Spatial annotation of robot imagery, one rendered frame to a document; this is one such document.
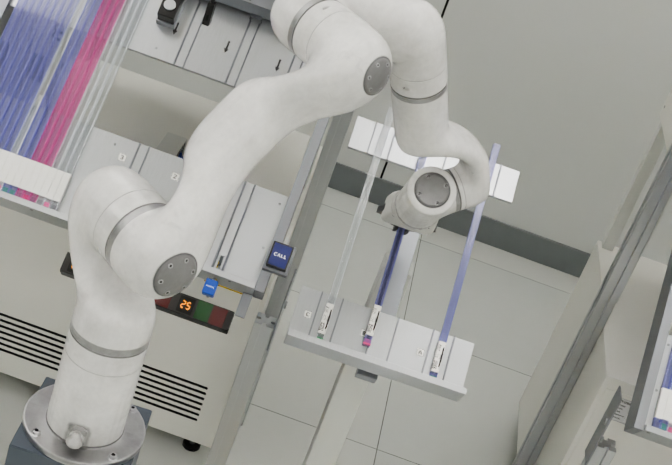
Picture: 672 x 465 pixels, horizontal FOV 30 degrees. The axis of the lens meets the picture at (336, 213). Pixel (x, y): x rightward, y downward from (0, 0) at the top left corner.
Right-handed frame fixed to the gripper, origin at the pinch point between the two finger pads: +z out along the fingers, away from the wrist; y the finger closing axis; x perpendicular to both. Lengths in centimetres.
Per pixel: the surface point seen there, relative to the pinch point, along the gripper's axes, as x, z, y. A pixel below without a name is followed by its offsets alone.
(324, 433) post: 41, 34, -1
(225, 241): 13.2, 6.7, 31.0
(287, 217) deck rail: 4.9, 6.0, 21.2
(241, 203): 4.9, 7.5, 30.6
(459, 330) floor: -8, 151, -41
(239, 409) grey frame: 42, 24, 18
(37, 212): 20, 7, 67
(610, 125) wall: -92, 162, -72
